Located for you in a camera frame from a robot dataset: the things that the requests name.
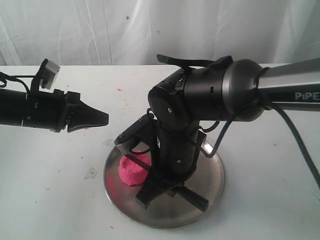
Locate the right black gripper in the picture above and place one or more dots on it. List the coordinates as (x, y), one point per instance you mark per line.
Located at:
(174, 161)

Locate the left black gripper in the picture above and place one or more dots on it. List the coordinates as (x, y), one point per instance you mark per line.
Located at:
(54, 111)

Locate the pink dough lump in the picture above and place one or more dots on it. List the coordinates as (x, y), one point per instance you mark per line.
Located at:
(130, 173)

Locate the black knife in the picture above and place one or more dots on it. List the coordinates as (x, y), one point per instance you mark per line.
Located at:
(171, 189)

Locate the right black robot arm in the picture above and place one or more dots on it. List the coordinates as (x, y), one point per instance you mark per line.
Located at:
(226, 91)

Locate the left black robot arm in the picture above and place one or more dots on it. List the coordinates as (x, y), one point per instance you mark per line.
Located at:
(12, 105)

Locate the round stainless steel plate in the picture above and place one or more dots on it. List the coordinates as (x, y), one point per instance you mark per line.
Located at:
(165, 212)

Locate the white backdrop cloth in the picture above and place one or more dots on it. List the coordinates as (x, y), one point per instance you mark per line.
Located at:
(134, 32)

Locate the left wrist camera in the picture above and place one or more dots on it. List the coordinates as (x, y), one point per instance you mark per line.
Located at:
(45, 76)

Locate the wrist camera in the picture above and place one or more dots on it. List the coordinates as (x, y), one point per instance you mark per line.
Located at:
(132, 136)
(45, 76)

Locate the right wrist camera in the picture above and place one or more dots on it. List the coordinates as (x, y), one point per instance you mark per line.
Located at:
(132, 136)

